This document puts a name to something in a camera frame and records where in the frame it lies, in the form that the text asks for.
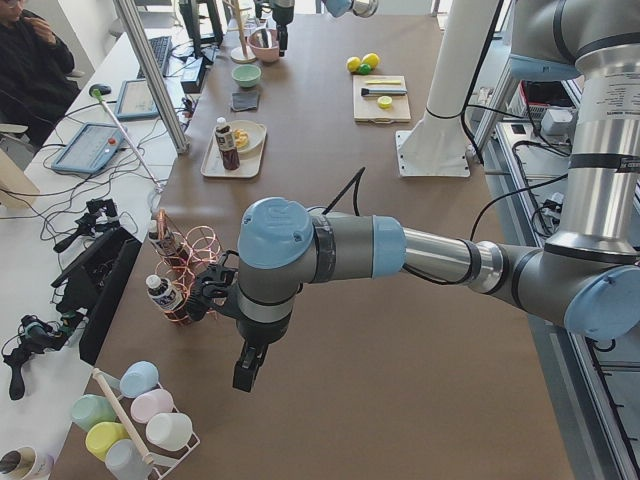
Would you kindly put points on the black open electronics box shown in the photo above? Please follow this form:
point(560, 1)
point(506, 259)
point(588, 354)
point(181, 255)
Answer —
point(95, 281)

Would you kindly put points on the wooden cutting board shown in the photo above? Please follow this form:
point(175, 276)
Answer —
point(365, 109)

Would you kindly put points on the white wire cup rack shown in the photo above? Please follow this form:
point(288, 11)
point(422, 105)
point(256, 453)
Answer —
point(163, 462)

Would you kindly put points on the light blue cup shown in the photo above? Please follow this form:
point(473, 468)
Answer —
point(139, 378)

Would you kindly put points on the green lime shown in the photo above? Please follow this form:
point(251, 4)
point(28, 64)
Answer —
point(364, 69)

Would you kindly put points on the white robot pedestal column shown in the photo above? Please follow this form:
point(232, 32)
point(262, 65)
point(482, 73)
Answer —
point(437, 144)

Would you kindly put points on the grey blue cup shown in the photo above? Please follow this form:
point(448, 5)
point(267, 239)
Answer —
point(125, 462)

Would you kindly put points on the yellow plastic knife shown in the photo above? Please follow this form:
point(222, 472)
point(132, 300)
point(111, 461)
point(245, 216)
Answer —
point(383, 81)

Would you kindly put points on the braided ring bread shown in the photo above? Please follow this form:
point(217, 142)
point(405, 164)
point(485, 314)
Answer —
point(241, 139)

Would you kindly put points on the metal rod green tip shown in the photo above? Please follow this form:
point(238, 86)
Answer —
point(96, 94)

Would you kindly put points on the white round plate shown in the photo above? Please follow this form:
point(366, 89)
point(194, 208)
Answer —
point(256, 131)

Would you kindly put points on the copper wire bottle rack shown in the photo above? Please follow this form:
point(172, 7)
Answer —
point(202, 244)

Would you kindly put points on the white cup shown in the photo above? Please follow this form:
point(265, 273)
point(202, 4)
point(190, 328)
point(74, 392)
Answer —
point(169, 431)

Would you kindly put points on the aluminium frame post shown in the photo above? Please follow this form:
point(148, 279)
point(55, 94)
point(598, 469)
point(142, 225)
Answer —
point(128, 14)

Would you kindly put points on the half lemon slice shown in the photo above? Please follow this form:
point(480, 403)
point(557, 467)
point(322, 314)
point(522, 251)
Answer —
point(385, 102)

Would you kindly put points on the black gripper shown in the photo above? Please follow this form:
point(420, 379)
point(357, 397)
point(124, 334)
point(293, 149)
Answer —
point(260, 334)
point(283, 16)

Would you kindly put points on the cream serving tray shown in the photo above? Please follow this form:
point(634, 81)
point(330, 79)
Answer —
point(212, 165)

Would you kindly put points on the yellow cup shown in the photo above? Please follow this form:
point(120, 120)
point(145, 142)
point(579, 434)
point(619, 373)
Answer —
point(102, 436)

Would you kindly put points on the whole yellow lemon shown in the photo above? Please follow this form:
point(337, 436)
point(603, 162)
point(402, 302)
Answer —
point(371, 59)

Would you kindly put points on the steel ice scoop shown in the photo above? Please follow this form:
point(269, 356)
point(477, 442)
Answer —
point(263, 37)

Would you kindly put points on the mint green bowl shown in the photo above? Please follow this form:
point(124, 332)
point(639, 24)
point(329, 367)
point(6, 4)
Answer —
point(247, 75)

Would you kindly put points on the pink bowl of ice cubes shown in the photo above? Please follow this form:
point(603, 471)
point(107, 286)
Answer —
point(269, 55)

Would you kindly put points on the grey folded cloth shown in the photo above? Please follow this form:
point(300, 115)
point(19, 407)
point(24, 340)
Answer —
point(245, 100)

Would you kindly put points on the black keyboard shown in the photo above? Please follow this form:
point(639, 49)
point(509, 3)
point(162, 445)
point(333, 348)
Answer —
point(161, 48)

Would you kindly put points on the pink cup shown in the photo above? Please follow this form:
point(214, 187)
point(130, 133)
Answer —
point(151, 403)

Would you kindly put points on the mint green cup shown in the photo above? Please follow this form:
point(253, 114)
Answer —
point(90, 409)

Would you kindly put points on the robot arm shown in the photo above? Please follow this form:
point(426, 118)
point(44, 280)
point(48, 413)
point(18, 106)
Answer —
point(585, 278)
point(283, 14)

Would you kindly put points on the steel muddler with black tip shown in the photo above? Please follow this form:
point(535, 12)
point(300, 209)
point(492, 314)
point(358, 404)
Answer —
point(367, 92)

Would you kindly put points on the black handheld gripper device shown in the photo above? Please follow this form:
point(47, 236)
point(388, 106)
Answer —
point(101, 216)

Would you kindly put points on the wooden glass drying stand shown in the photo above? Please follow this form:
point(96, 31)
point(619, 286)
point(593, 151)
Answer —
point(241, 54)

